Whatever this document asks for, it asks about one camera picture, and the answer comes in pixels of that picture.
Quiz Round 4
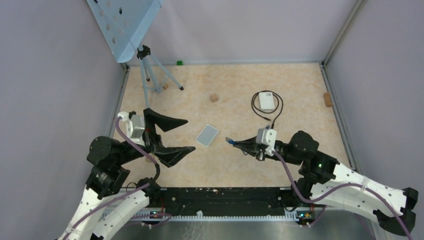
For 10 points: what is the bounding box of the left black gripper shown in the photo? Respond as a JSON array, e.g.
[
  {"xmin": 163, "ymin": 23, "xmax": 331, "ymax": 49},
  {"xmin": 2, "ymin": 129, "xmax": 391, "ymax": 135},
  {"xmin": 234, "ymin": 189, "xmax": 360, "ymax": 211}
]
[{"xmin": 115, "ymin": 107, "xmax": 197, "ymax": 166}]

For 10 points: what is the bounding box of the grey network switch box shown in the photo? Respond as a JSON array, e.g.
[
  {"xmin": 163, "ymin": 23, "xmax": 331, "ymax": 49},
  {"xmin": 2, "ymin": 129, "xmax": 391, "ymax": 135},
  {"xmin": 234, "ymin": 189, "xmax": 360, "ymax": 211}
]
[{"xmin": 195, "ymin": 124, "xmax": 219, "ymax": 147}]

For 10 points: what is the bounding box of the black power cable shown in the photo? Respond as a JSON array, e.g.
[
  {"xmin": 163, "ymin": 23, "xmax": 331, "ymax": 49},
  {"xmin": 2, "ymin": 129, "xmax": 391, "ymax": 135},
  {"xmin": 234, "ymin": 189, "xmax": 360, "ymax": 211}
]
[{"xmin": 251, "ymin": 90, "xmax": 284, "ymax": 129}]

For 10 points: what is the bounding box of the white power adapter box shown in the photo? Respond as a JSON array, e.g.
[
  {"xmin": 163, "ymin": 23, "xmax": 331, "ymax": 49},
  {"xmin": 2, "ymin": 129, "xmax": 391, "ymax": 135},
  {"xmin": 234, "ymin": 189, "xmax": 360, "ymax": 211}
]
[{"xmin": 258, "ymin": 91, "xmax": 276, "ymax": 112}]

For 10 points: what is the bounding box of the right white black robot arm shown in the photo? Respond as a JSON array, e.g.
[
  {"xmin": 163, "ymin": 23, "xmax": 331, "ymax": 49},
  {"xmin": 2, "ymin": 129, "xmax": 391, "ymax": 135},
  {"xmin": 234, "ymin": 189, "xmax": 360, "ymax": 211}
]
[{"xmin": 225, "ymin": 128, "xmax": 419, "ymax": 239}]

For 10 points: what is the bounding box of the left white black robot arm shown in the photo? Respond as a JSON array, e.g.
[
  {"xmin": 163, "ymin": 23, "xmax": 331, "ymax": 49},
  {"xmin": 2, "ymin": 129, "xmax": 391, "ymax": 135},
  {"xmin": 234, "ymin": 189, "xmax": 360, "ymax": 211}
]
[{"xmin": 60, "ymin": 108, "xmax": 195, "ymax": 240}]

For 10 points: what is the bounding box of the small wooden cube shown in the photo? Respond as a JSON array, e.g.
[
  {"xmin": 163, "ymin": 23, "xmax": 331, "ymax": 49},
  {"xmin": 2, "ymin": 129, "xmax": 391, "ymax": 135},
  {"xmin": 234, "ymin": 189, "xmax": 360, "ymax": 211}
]
[{"xmin": 210, "ymin": 93, "xmax": 219, "ymax": 103}]

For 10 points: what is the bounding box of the blue tripod stand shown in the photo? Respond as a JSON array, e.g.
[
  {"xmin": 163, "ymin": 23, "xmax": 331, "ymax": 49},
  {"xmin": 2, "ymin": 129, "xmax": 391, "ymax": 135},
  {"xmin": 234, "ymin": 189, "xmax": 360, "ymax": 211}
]
[{"xmin": 135, "ymin": 44, "xmax": 185, "ymax": 108}]

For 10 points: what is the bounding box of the wooden block at right edge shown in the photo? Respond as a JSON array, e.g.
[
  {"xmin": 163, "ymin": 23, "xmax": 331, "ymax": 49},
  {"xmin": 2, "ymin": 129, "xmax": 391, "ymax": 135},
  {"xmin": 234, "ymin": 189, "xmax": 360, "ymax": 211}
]
[{"xmin": 323, "ymin": 92, "xmax": 333, "ymax": 108}]

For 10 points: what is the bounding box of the blue perforated metal panel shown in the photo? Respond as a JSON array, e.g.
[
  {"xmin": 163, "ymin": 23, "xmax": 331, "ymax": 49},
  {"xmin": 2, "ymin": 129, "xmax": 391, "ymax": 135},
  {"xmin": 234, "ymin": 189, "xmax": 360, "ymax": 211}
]
[{"xmin": 87, "ymin": 0, "xmax": 164, "ymax": 63}]

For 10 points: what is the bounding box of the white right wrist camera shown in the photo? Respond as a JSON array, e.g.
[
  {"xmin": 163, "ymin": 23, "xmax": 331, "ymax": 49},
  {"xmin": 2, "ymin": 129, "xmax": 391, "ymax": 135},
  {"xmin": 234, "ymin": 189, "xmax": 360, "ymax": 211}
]
[{"xmin": 255, "ymin": 128, "xmax": 277, "ymax": 157}]

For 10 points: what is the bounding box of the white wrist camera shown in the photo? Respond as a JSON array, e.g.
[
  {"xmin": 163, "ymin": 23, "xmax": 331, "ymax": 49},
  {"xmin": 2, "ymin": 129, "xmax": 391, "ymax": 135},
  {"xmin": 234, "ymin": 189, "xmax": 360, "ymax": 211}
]
[
  {"xmin": 115, "ymin": 111, "xmax": 145, "ymax": 146},
  {"xmin": 255, "ymin": 128, "xmax": 277, "ymax": 157}
]

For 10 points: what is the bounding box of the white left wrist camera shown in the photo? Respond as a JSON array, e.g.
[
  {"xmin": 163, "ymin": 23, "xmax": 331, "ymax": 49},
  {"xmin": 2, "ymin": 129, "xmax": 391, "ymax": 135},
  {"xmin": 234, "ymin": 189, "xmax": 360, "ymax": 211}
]
[{"xmin": 115, "ymin": 111, "xmax": 145, "ymax": 146}]

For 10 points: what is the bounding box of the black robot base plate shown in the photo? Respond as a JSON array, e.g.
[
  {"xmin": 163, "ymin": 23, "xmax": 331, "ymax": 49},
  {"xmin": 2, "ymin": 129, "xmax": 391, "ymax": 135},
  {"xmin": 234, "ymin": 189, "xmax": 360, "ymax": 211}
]
[{"xmin": 148, "ymin": 187, "xmax": 320, "ymax": 221}]

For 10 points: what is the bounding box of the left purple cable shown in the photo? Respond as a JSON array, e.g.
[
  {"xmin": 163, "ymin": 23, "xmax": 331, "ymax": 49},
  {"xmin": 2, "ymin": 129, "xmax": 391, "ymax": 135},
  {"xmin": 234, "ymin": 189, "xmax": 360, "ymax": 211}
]
[{"xmin": 62, "ymin": 115, "xmax": 162, "ymax": 240}]

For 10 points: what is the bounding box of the white slotted cable duct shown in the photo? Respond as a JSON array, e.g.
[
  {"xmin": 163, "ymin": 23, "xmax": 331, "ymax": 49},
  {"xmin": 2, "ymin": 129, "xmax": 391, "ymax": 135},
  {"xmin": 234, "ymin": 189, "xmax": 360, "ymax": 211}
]
[{"xmin": 99, "ymin": 211, "xmax": 299, "ymax": 222}]

